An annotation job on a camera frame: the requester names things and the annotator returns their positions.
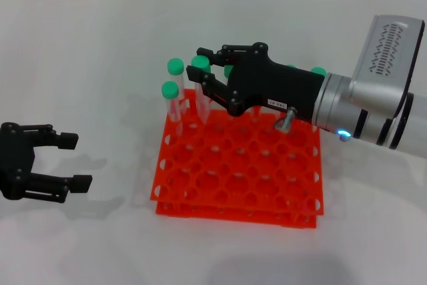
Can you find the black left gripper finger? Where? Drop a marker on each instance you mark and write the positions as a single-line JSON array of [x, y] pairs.
[[81, 184], [66, 141]]

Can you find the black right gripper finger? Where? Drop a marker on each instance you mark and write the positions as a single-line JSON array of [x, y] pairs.
[[205, 52], [197, 74]]

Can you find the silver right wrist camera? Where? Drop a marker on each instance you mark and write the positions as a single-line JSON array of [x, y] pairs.
[[387, 54]]

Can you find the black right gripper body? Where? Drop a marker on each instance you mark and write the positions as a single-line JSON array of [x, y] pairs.
[[273, 88]]

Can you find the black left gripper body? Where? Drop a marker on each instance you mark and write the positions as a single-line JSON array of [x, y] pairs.
[[15, 161]]

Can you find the orange plastic test tube rack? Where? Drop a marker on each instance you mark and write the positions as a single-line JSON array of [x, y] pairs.
[[283, 221]]

